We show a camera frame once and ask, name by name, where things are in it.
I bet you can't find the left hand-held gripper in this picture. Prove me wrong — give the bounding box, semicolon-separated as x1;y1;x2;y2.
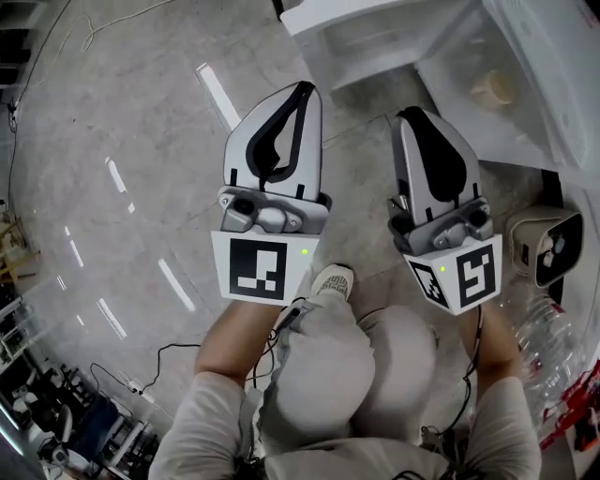
210;82;333;307

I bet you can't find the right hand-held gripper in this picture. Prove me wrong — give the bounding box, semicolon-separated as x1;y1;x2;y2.
387;106;503;316

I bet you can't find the person's left forearm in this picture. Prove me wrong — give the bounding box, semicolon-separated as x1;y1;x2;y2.
193;296;301;390

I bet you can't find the person's right forearm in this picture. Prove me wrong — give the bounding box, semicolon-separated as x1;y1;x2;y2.
457;302;525;398

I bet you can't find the clear plastic water bottle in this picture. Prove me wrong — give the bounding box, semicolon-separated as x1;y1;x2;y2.
503;276;593;426

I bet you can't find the beige cup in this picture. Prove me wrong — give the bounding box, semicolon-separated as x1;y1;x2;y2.
470;68;518;110

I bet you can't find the beige box appliance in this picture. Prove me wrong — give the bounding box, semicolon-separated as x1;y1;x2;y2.
504;204;585;289

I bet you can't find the light patterned shoe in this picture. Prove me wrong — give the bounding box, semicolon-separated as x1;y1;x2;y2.
310;262;356;301

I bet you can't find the person's right leg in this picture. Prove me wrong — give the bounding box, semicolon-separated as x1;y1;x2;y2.
355;304;440;444

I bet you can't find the person's leg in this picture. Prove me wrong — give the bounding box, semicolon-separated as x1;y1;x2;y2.
256;293;378;454
355;304;440;444

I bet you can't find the person's left leg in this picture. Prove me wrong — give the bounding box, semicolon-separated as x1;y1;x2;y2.
256;293;378;454

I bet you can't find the white power strip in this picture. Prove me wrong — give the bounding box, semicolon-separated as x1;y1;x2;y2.
125;378;158;405

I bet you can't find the red packaging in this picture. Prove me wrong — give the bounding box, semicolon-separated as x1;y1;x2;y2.
537;359;600;452

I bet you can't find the person's light grey shirt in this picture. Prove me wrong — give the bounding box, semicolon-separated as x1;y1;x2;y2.
148;371;550;480

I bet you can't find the dark shelf unit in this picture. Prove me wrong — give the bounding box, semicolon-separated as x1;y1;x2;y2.
0;0;46;93

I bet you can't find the office chair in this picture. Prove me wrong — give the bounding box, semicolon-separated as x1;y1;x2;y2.
39;401;79;466

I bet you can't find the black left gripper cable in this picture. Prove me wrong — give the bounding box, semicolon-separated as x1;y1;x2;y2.
251;296;308;391

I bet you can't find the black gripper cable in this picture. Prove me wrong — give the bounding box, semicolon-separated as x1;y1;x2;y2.
420;303;486;451
251;296;308;391

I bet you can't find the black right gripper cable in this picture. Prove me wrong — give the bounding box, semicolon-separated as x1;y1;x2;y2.
420;303;486;451

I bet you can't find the white floor cable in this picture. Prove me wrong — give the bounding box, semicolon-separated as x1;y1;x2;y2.
65;0;173;53

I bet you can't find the thin black floor cable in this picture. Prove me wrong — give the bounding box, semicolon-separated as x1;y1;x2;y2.
5;0;74;212

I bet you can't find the wooden frame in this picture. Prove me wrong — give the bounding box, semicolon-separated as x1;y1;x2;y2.
0;210;41;285

